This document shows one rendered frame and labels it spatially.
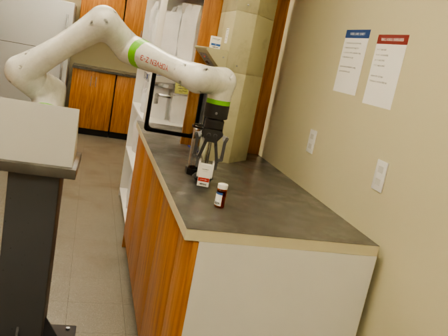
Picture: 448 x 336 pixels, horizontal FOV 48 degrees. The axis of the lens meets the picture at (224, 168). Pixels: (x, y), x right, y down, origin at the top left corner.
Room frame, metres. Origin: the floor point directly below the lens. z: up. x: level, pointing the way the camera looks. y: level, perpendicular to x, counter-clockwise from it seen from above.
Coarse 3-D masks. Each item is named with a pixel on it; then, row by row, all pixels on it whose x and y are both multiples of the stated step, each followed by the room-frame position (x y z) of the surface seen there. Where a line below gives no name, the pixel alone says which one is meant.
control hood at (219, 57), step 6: (198, 48) 2.76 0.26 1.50; (204, 48) 2.60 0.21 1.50; (210, 48) 2.55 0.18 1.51; (210, 54) 2.55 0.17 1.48; (216, 54) 2.56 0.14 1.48; (222, 54) 2.57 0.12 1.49; (216, 60) 2.56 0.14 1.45; (222, 60) 2.57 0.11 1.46; (216, 66) 2.61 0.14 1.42; (222, 66) 2.57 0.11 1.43
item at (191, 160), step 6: (198, 126) 2.18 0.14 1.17; (192, 138) 2.21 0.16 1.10; (204, 138) 2.19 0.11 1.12; (192, 144) 2.20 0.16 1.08; (198, 144) 2.19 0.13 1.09; (210, 144) 2.21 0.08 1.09; (192, 150) 2.20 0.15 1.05; (198, 150) 2.18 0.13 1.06; (204, 150) 2.19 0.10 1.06; (192, 156) 2.19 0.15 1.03; (204, 156) 2.19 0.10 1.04; (192, 162) 2.19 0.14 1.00; (204, 162) 2.20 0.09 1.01; (192, 168) 2.19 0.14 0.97
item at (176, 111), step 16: (160, 80) 2.83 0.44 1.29; (160, 96) 2.83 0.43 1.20; (176, 96) 2.84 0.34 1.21; (192, 96) 2.86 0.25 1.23; (160, 112) 2.83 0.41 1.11; (176, 112) 2.84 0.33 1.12; (192, 112) 2.86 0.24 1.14; (160, 128) 2.83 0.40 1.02; (176, 128) 2.85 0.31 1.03; (192, 128) 2.86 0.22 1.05
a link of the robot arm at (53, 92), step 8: (48, 80) 2.07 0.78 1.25; (56, 80) 2.13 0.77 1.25; (48, 88) 2.07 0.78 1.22; (56, 88) 2.11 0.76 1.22; (64, 88) 2.16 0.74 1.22; (32, 96) 2.06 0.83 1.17; (40, 96) 2.06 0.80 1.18; (48, 96) 2.07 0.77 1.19; (56, 96) 2.09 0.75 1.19; (64, 96) 2.14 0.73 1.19; (48, 104) 2.04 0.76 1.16; (56, 104) 2.07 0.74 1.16
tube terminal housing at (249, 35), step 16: (224, 16) 2.80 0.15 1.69; (240, 16) 2.58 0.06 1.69; (256, 16) 2.61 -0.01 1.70; (224, 32) 2.74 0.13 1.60; (240, 32) 2.59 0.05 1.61; (256, 32) 2.63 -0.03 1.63; (224, 48) 2.68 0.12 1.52; (240, 48) 2.59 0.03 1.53; (256, 48) 2.66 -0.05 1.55; (240, 64) 2.60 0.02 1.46; (256, 64) 2.69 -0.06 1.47; (240, 80) 2.60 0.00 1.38; (256, 80) 2.72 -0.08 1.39; (240, 96) 2.61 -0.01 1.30; (256, 96) 2.75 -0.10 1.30; (240, 112) 2.63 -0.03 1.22; (224, 128) 2.59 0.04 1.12; (240, 128) 2.66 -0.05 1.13; (240, 144) 2.69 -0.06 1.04; (224, 160) 2.60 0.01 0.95; (240, 160) 2.72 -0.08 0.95
